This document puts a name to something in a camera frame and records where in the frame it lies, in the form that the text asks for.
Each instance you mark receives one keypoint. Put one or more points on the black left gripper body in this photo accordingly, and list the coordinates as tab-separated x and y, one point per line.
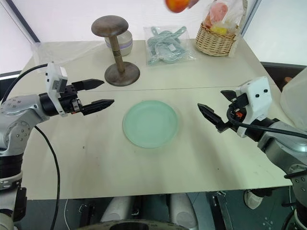
68	100

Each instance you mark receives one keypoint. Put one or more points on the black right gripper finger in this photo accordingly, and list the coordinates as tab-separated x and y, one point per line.
211	115
227	94

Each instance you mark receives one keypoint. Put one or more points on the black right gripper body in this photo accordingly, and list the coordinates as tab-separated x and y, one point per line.
241	100

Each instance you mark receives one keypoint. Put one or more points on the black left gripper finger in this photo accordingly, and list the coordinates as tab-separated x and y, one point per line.
90	83
98	105

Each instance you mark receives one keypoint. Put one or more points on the red yellow apple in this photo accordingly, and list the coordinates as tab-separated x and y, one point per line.
176	5

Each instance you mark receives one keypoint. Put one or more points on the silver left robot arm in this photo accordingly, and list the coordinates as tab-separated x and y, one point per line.
16	119

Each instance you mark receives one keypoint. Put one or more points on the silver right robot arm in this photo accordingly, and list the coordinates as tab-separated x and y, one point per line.
283	146

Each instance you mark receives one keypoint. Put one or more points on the pale green round plate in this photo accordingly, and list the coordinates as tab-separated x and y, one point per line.
150	123

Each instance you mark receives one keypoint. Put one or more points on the wicker basket with bagged fruit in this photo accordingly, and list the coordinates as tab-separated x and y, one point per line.
230	14

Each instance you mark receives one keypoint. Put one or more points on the person's bare hand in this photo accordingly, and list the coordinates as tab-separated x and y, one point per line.
193	3

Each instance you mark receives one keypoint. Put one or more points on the dark wooden hat stand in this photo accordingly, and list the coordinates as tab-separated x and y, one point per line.
118	57

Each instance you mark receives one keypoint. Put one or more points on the woven wicker basket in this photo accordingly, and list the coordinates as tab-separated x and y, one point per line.
213	43

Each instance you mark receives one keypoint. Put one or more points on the white bulky rounded object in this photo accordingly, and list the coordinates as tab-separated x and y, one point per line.
296	103

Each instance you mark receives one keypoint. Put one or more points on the white ceramic jar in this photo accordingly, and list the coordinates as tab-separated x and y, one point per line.
127	42

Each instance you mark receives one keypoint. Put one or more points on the clear bag of teal hangers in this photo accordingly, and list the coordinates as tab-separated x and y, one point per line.
165	45

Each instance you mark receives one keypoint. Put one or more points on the white shoe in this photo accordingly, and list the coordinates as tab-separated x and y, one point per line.
253	200

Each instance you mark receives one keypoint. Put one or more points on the black metal stand bar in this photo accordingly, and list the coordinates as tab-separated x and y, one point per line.
223	210

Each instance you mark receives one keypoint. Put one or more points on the silver rounded robot leg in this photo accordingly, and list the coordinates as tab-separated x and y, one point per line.
116	209
183	210

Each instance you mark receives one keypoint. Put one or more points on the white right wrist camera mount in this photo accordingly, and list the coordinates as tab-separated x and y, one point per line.
259	100

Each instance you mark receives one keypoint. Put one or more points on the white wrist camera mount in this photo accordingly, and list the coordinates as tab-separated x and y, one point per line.
53	76
259	100

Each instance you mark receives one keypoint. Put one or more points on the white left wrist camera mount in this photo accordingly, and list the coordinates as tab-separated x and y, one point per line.
53	76

